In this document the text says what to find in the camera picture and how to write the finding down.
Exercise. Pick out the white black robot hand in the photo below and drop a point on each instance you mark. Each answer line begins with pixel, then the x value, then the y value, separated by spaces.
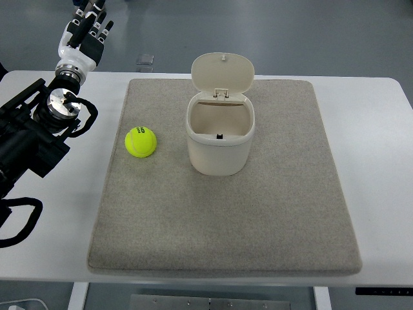
pixel 83 41

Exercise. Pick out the yellow tennis ball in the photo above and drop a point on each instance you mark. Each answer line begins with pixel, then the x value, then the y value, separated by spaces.
pixel 140 142

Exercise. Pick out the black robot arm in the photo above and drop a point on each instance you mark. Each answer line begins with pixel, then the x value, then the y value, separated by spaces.
pixel 36 123

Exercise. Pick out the clear plastic floor piece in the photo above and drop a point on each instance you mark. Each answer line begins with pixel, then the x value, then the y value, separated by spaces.
pixel 145 59

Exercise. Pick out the cream lidded plastic bin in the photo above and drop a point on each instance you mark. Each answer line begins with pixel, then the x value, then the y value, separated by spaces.
pixel 220 119

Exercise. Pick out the white table leg left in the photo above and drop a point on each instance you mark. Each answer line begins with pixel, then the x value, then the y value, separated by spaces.
pixel 78 296

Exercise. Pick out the white table leg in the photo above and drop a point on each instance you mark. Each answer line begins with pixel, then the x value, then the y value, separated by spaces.
pixel 322 298
pixel 78 296

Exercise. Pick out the white object floor corner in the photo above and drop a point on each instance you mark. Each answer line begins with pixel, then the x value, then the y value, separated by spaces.
pixel 22 304

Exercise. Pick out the grey felt mat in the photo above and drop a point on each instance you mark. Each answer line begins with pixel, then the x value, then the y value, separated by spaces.
pixel 284 213

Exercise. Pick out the white table leg right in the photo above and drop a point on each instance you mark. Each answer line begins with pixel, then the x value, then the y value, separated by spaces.
pixel 322 298

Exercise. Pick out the black table control panel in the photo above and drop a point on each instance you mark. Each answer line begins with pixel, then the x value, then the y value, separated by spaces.
pixel 383 291

